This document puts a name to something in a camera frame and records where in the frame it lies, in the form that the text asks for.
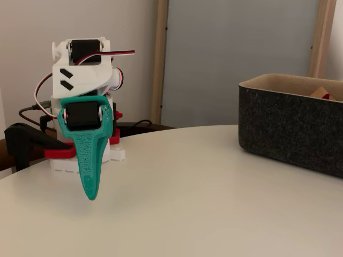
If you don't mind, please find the black power plug cable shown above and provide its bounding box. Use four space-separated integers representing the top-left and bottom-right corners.
39 115 57 133

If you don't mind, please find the red and wood toy block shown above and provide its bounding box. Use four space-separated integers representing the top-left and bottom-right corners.
310 87 337 102

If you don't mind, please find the dark grey felt bin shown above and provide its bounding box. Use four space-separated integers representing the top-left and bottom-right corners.
237 73 343 179

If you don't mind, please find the red white black servo wire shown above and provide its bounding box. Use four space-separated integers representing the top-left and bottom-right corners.
72 49 136 66
117 67 125 91
34 72 59 119

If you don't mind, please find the black cable behind table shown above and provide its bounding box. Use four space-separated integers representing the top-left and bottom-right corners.
117 119 154 133

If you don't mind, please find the black and red table clamp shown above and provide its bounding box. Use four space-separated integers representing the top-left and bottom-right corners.
110 103 124 146
4 122 77 172

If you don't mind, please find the black USB cable metal plug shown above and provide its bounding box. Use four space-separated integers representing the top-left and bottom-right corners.
18 100 53 126

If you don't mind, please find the light wooden frame grey panel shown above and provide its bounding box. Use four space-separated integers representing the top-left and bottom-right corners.
150 0 337 126

